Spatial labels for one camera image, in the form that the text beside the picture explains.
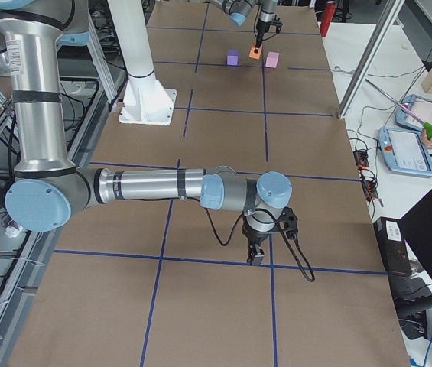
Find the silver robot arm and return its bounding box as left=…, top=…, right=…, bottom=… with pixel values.
left=0, top=1, right=297, bottom=265
left=208, top=0, right=283, bottom=53

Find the teach pendant near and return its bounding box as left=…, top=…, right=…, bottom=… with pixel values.
left=378, top=127, right=432, bottom=177

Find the person hand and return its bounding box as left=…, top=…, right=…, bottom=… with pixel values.
left=421, top=129, right=432, bottom=148

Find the red bottle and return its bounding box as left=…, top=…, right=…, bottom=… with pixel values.
left=320, top=1, right=337, bottom=37

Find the green handled grabber tool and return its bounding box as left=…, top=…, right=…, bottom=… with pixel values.
left=365, top=79, right=432, bottom=140

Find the black laptop monitor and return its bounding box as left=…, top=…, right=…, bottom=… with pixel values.
left=373, top=189, right=432, bottom=318

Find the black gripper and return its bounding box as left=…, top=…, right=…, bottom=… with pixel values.
left=242, top=218, right=277, bottom=265
left=255, top=19, right=271, bottom=50

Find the pink foam cube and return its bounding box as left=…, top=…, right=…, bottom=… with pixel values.
left=265, top=51, right=280, bottom=69

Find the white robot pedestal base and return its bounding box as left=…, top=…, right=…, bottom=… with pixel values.
left=108, top=0, right=177, bottom=126

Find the aluminium frame post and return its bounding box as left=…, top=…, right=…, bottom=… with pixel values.
left=337, top=0, right=405, bottom=119

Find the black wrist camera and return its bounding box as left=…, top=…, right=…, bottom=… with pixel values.
left=278, top=206, right=298, bottom=240
left=271, top=19, right=283, bottom=30

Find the teach pendant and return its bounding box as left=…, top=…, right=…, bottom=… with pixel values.
left=378, top=127, right=432, bottom=177
left=395, top=94, right=432, bottom=131

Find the teach pendant far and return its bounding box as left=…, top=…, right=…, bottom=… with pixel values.
left=395, top=94, right=432, bottom=131

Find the orange foam cube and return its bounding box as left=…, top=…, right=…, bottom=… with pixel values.
left=248, top=46, right=262, bottom=60

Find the purple foam cube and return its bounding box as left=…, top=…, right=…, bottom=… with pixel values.
left=226, top=50, right=239, bottom=67

